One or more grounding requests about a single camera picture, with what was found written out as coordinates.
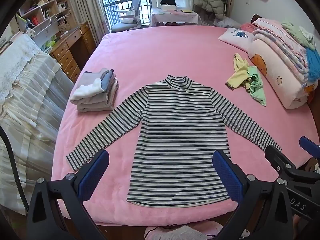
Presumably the white pillow with print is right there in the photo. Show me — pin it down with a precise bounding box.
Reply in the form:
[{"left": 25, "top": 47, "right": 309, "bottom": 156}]
[{"left": 218, "top": 27, "right": 254, "bottom": 52}]

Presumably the wooden desk with drawers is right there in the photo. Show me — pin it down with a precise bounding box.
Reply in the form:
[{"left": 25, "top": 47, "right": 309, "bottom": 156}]
[{"left": 47, "top": 21, "right": 97, "bottom": 83}]

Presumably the person's pink pajamas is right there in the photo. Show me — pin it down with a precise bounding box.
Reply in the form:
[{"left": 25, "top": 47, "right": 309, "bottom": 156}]
[{"left": 144, "top": 221, "right": 224, "bottom": 240}]

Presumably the wooden bookshelf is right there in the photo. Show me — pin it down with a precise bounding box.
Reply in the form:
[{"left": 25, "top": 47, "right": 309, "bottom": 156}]
[{"left": 15, "top": 0, "right": 72, "bottom": 44}]

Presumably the small table with floral cloth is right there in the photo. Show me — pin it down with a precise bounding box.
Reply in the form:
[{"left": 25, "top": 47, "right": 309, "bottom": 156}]
[{"left": 149, "top": 7, "right": 202, "bottom": 28}]

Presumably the thick black cable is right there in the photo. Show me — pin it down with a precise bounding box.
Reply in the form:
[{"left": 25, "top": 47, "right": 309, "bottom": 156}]
[{"left": 0, "top": 125, "right": 29, "bottom": 214}]

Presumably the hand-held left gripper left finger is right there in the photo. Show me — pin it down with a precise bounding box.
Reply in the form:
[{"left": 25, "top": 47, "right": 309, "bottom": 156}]
[{"left": 26, "top": 149, "right": 110, "bottom": 240}]

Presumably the stack of folded clothes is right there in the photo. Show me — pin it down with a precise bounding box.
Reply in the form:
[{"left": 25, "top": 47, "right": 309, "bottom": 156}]
[{"left": 70, "top": 68, "right": 120, "bottom": 113}]

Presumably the beige striped curtain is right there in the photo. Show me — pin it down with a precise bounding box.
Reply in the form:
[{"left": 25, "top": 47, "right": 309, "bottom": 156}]
[{"left": 66, "top": 0, "right": 110, "bottom": 34}]

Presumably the folded pink cartoon quilt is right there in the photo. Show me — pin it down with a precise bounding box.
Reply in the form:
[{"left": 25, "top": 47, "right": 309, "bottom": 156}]
[{"left": 247, "top": 34, "right": 318, "bottom": 110}]

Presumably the stack of books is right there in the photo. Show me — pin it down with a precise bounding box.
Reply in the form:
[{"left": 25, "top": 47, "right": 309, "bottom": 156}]
[{"left": 0, "top": 31, "right": 22, "bottom": 54}]

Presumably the blue towel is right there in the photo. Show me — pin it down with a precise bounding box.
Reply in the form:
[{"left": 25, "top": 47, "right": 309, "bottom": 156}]
[{"left": 305, "top": 47, "right": 320, "bottom": 82}]

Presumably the striped long-sleeve shirt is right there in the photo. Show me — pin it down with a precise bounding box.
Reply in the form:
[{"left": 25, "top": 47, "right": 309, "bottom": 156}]
[{"left": 66, "top": 74, "right": 283, "bottom": 207}]

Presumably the thin black cable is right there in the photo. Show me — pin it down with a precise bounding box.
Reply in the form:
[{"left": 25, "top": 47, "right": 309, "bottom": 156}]
[{"left": 144, "top": 226, "right": 177, "bottom": 238}]

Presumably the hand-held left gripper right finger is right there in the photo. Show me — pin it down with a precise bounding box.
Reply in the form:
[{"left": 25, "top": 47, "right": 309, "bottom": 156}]
[{"left": 212, "top": 150, "right": 294, "bottom": 240}]

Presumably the folded pink ruffled blanket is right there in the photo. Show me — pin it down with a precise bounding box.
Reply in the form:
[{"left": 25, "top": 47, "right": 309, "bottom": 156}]
[{"left": 252, "top": 17, "right": 310, "bottom": 74}]

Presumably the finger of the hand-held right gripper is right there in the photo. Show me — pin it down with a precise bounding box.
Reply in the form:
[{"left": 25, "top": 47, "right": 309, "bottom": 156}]
[
  {"left": 299, "top": 136, "right": 320, "bottom": 160},
  {"left": 264, "top": 144, "right": 300, "bottom": 180}
]

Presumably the pink fleece bed sheet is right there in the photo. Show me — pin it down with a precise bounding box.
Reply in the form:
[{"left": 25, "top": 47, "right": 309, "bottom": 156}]
[{"left": 51, "top": 25, "right": 320, "bottom": 228}]

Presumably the grey office chair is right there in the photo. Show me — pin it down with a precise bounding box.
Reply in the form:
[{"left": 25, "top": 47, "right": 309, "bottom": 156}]
[{"left": 111, "top": 0, "right": 145, "bottom": 33}]

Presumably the pale green garment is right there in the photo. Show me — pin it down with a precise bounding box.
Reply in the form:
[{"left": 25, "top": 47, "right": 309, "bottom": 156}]
[{"left": 281, "top": 21, "right": 317, "bottom": 50}]

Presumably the white box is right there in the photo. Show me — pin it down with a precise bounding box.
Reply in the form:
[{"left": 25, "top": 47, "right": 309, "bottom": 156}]
[{"left": 160, "top": 4, "right": 180, "bottom": 12}]

